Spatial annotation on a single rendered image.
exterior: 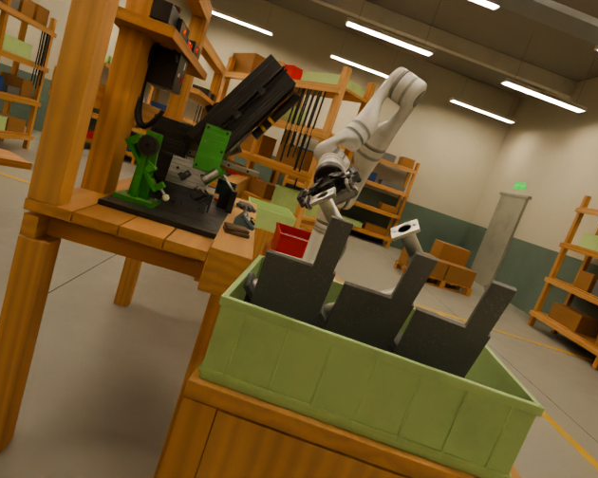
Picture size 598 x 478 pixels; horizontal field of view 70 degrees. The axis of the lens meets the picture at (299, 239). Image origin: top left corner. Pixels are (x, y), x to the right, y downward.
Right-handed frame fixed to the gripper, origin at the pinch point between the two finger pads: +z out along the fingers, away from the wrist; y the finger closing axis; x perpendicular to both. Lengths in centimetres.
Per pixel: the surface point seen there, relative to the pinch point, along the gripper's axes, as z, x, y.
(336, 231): 8.7, 4.7, 0.0
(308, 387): 25.5, 24.6, -14.6
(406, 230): 6.3, 11.3, 12.2
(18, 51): -568, -229, -426
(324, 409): 26.7, 29.6, -13.8
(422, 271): 11.8, 18.0, 12.1
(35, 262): -21, -12, -94
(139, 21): -73, -62, -45
